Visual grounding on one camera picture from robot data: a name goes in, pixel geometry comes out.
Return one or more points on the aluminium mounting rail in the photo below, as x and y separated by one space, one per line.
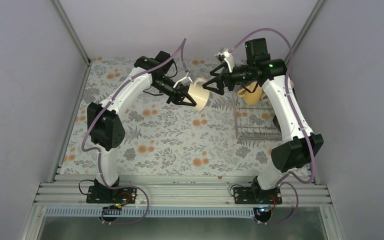
180 195

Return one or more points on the yellow mug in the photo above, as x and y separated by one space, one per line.
251 94

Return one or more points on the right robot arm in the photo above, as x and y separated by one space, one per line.
299 143

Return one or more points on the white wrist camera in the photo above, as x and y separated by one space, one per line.
184 80
226 59

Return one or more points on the floral white mug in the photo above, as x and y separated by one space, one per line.
264 98

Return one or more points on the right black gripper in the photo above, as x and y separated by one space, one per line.
219 80

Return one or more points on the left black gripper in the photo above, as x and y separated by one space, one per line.
177 94

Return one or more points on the wire dish rack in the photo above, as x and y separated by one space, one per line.
254 122

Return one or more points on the white slotted cable duct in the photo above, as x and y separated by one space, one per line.
153 212

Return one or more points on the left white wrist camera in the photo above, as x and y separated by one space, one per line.
184 80

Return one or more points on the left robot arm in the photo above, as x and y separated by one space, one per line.
104 125

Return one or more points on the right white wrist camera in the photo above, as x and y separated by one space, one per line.
226 59

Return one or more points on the floral table mat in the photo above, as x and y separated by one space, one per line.
165 139

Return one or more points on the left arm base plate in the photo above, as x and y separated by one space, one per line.
104 195

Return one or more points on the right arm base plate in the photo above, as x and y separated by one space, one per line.
247 196

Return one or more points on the cream ribbed mug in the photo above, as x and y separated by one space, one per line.
198 93

